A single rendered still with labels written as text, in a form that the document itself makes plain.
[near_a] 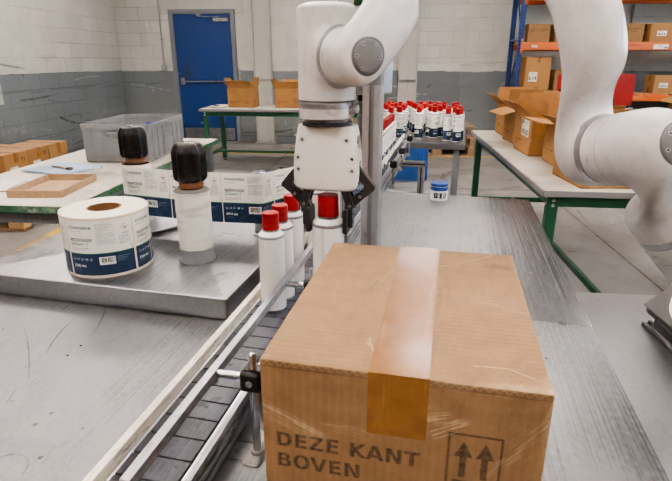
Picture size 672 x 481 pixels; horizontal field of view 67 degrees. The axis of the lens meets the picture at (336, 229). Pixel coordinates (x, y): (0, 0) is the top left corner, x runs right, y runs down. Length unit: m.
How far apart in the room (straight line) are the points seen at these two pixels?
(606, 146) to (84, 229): 1.06
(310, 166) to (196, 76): 8.55
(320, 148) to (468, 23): 8.15
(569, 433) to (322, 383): 0.52
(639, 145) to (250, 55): 8.40
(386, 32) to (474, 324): 0.37
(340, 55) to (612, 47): 0.45
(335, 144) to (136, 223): 0.67
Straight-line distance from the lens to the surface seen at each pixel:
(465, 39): 8.84
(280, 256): 0.99
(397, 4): 0.70
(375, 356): 0.45
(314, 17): 0.73
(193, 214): 1.26
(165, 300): 1.18
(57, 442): 0.90
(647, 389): 1.05
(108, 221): 1.26
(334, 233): 0.78
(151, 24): 9.61
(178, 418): 0.66
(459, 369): 0.44
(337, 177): 0.76
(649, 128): 0.87
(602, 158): 0.91
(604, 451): 0.88
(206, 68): 9.22
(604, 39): 0.92
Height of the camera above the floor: 1.36
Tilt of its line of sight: 18 degrees down
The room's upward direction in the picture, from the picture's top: straight up
